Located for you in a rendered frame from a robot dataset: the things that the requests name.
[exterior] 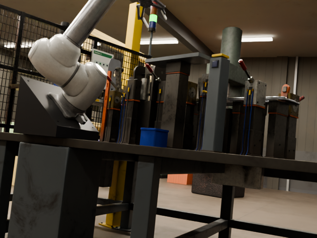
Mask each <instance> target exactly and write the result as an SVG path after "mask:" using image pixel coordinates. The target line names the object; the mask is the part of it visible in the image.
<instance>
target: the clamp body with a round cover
mask: <svg viewBox="0 0 317 238"><path fill-rule="evenodd" d="M197 89H198V84H197V83H194V82H190V81H188V88H187V98H186V108H185V118H184V132H183V142H182V148H183V149H185V150H192V137H193V126H194V125H193V116H194V106H196V100H197Z"/></svg>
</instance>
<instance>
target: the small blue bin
mask: <svg viewBox="0 0 317 238"><path fill-rule="evenodd" d="M168 132H169V130H164V129H158V128H144V127H141V138H140V145H145V146H155V147H165V148H166V147H167V137H168Z"/></svg>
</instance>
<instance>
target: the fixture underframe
mask: <svg viewBox="0 0 317 238"><path fill-rule="evenodd" d="M19 144H20V142H17V141H8V140H0V238H5V233H8V227H9V219H7V218H8V208H9V202H10V201H12V197H13V193H11V186H12V179H13V172H14V165H15V157H16V156H18V151H19ZM114 161H127V165H126V173H125V186H124V194H123V200H112V199H108V198H104V197H98V200H97V204H100V205H99V206H97V209H96V216H99V215H104V214H109V213H116V212H121V211H122V212H121V221H120V226H118V227H114V228H113V229H115V230H121V231H126V232H131V235H130V238H154V231H155V221H156V215H162V216H167V217H172V218H178V219H183V220H189V221H196V222H202V223H207V225H204V226H202V227H199V228H197V229H194V230H192V231H189V232H187V233H184V234H182V235H180V236H178V237H175V238H208V237H210V236H212V235H214V234H216V233H218V238H231V230H232V228H234V229H240V230H247V231H253V232H258V233H264V234H269V235H274V236H280V237H285V238H317V233H314V232H309V231H303V230H297V229H290V228H284V227H278V226H272V225H266V224H261V223H255V222H249V221H241V220H236V219H233V208H234V192H235V187H244V188H252V189H259V190H260V189H263V181H264V177H272V178H280V179H291V180H299V181H307V182H316V183H317V174H316V173H307V172H298V171H289V170H277V169H268V168H259V167H250V166H241V165H232V164H223V163H214V162H206V161H193V160H184V159H175V158H167V157H157V156H148V155H140V154H131V153H118V152H109V151H103V155H102V163H101V172H100V183H99V187H111V183H112V174H113V166H114ZM207 173H212V184H220V185H223V189H222V200H221V211H220V217H218V216H213V215H206V214H201V213H195V212H187V211H181V210H176V209H170V208H164V207H158V206H157V202H158V193H159V179H160V175H164V174H207Z"/></svg>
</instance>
